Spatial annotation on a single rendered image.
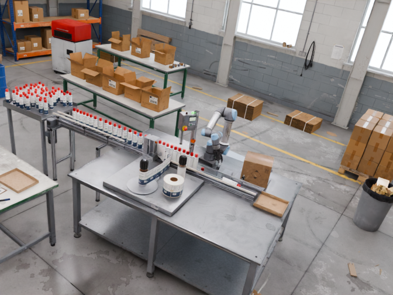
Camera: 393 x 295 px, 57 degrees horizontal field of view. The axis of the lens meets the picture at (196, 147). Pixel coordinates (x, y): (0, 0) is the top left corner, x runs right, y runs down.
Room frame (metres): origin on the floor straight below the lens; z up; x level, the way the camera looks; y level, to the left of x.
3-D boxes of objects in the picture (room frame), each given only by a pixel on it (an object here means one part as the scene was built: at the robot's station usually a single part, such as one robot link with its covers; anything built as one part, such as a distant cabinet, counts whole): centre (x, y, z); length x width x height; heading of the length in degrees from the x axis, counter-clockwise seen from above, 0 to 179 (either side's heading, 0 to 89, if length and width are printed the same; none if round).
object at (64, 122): (4.06, 1.36, 0.47); 1.17 x 0.38 x 0.94; 66
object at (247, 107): (7.61, -0.91, 0.16); 0.65 x 0.54 x 0.32; 63
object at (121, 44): (8.48, 2.10, 0.97); 0.51 x 0.36 x 0.37; 151
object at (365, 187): (4.17, -2.47, 0.43); 0.44 x 0.43 x 0.39; 148
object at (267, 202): (3.08, -0.84, 0.85); 0.30 x 0.26 x 0.04; 66
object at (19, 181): (2.88, 1.67, 0.82); 0.34 x 0.24 x 0.03; 64
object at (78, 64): (6.24, 2.21, 0.97); 0.45 x 0.40 x 0.37; 150
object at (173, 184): (2.99, 0.17, 0.95); 0.20 x 0.20 x 0.14
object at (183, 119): (3.61, 0.14, 1.38); 0.17 x 0.10 x 0.19; 121
